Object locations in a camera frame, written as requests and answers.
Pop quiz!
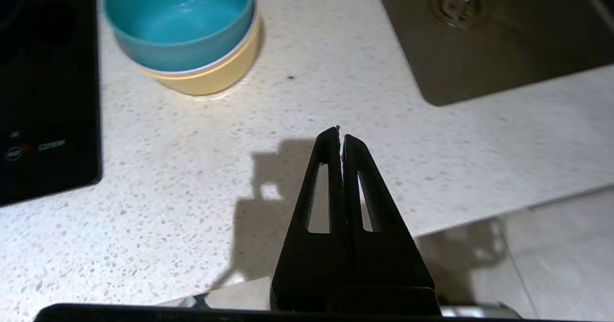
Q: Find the stainless steel sink basin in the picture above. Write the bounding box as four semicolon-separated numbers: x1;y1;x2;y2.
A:
370;0;614;107

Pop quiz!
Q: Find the black induction cooktop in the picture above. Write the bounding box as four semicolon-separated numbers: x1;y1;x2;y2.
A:
0;0;104;207

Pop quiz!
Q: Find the pink plastic bowl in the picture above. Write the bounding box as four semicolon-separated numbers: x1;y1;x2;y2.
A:
137;3;260;77

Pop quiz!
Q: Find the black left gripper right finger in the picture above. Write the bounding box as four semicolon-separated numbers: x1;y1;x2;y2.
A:
342;134;442;315

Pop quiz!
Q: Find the yellow plastic bowl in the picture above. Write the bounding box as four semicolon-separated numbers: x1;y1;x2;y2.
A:
137;12;263;96

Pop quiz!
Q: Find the round metal drain strainer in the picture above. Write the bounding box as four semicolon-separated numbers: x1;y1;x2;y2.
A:
429;0;491;29

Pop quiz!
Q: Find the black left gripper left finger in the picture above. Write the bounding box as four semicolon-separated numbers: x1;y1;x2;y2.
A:
270;127;354;313

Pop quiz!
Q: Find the blue plastic bowl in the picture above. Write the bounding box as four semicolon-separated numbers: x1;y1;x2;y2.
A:
103;0;256;73

